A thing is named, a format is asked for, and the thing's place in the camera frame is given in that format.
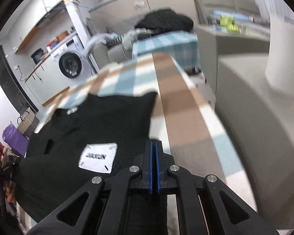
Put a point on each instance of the beige stepped cabinet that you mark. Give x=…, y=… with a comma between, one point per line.
x=247, y=90

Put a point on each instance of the light grey garment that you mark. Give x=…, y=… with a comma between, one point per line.
x=131, y=39

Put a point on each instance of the orange pot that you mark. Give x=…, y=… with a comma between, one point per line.
x=62, y=35

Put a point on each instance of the white washing machine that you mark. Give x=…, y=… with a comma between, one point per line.
x=71, y=66

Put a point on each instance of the metal shoe rack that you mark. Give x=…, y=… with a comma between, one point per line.
x=0, y=149

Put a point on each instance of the black jacket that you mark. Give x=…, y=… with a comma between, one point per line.
x=164, y=19

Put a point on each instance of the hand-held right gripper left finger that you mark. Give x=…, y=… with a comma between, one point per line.
x=151, y=166

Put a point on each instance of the black t-shirt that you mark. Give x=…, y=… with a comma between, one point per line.
x=100, y=122

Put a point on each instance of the grey blanket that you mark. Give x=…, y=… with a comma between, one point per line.
x=98, y=39

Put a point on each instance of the purple plastic bag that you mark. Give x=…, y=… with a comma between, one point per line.
x=13, y=139

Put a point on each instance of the green toy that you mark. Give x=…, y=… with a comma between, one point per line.
x=229, y=23

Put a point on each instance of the blue checked cloth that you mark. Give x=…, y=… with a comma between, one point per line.
x=166, y=44

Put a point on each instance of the range hood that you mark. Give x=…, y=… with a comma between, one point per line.
x=55, y=8

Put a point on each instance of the white upper cabinets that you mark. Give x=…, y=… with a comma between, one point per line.
x=34, y=17

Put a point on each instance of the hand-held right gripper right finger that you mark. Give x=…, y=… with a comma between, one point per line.
x=157, y=166

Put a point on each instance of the dark door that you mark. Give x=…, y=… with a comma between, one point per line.
x=7, y=78

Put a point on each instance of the white wall socket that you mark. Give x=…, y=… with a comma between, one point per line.
x=139, y=4

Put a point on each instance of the wicker basket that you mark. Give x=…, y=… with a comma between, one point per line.
x=27, y=122

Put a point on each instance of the black white checked cushion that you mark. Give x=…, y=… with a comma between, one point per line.
x=114, y=39

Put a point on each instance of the black cooking pot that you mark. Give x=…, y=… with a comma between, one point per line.
x=36, y=56

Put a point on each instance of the red container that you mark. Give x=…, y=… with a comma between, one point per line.
x=52, y=44

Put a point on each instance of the grey sofa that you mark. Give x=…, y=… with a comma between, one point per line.
x=112, y=51

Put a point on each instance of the kitchen counter cabinet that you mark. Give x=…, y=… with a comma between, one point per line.
x=49, y=83

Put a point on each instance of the white paper towel roll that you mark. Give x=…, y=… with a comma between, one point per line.
x=281, y=53

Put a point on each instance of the light blue pillow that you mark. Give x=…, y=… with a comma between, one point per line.
x=225, y=12

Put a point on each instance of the beige bed headboard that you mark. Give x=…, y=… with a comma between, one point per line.
x=235, y=2

